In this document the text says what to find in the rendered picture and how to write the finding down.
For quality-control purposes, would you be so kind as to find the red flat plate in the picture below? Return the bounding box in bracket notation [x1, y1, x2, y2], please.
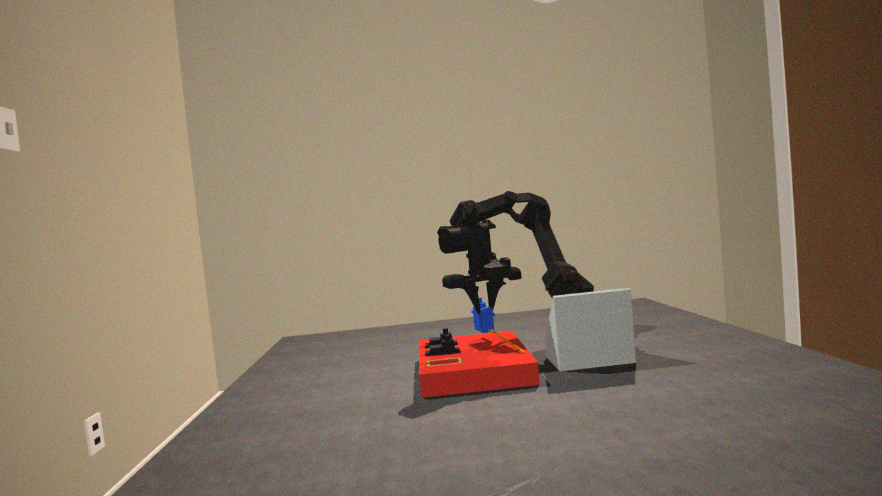
[419, 328, 540, 397]

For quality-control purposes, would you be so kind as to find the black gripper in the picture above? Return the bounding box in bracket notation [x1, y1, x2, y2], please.
[442, 248, 522, 313]

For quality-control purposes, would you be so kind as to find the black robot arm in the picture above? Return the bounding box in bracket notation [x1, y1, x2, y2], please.
[437, 191, 593, 298]

